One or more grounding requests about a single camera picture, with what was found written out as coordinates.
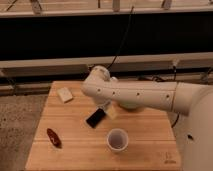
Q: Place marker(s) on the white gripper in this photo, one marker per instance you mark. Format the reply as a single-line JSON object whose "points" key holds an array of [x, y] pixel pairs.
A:
{"points": [[111, 112]]}

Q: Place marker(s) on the black eraser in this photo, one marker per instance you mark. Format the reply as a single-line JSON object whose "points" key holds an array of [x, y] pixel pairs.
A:
{"points": [[96, 118]]}

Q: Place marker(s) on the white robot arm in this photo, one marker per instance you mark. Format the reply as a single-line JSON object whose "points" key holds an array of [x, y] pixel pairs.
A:
{"points": [[192, 100]]}

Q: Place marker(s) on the green ceramic bowl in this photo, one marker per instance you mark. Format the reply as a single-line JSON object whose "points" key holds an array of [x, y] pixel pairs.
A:
{"points": [[128, 106]]}

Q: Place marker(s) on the white ceramic cup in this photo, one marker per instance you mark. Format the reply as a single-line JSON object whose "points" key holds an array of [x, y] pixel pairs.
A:
{"points": [[117, 140]]}

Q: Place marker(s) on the wooden cutting board table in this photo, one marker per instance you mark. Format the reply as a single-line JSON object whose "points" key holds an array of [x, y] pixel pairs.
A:
{"points": [[152, 145]]}

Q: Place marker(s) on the beige sponge block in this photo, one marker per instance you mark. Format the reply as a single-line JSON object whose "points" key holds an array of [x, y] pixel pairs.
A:
{"points": [[65, 94]]}

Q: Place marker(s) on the dark red chili pepper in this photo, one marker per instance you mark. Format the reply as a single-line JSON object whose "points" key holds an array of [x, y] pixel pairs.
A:
{"points": [[54, 138]]}

